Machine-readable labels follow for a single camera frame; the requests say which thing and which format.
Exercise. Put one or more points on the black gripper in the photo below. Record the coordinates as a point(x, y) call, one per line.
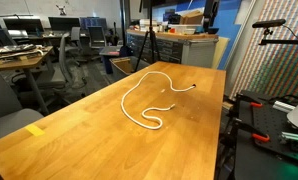
point(211, 8)

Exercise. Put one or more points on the dark bowl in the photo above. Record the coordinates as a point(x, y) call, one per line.
point(214, 31)

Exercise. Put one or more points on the brown cardboard box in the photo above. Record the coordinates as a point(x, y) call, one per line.
point(192, 18)

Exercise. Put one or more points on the blue partition panel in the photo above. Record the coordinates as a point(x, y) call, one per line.
point(227, 20)

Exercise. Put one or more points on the white tray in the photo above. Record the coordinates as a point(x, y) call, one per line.
point(185, 30)

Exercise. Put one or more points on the tan foam board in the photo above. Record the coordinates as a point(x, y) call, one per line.
point(220, 50)

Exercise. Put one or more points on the black equipment case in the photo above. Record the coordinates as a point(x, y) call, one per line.
point(170, 16)

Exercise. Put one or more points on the black tripod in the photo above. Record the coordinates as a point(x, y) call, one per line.
point(151, 20)

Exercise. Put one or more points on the white container stack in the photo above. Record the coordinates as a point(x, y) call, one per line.
point(148, 24)

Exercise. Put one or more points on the multicolour patterned panel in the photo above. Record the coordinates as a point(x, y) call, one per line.
point(275, 66)

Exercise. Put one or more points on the black vertical pole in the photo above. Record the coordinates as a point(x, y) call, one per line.
point(123, 23)

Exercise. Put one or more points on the cardboard sheet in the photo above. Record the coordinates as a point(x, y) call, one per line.
point(124, 65)

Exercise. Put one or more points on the dark side table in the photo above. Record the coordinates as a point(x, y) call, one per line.
point(110, 50)

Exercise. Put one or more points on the gray plastic bin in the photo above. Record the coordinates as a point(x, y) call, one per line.
point(117, 75)

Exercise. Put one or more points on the dark mesh office chair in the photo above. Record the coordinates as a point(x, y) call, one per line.
point(97, 36)

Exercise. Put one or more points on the aluminum extrusion bar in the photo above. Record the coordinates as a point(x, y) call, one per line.
point(294, 136)
point(284, 106)

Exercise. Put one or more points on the blue lit monitor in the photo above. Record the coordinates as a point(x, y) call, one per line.
point(93, 22)

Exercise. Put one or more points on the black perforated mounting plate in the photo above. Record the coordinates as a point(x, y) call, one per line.
point(272, 123)

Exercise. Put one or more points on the small gray chair back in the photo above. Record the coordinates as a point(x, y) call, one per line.
point(75, 33)

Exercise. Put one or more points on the small gray drone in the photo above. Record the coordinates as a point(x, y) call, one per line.
point(61, 10)

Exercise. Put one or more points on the gray swivel office chair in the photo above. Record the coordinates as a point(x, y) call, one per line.
point(63, 56)

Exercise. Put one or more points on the wooden office desk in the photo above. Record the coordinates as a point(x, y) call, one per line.
point(25, 62)

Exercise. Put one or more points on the flat dark keyboard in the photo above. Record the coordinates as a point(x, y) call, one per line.
point(17, 49)

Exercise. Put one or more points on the yellow tape piece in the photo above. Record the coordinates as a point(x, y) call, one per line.
point(34, 130)

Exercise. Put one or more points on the gray padded chair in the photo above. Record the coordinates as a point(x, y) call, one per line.
point(9, 123)

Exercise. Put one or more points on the black stereo camera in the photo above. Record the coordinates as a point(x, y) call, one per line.
point(269, 23)

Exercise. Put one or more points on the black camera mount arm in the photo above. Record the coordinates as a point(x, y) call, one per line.
point(282, 42)

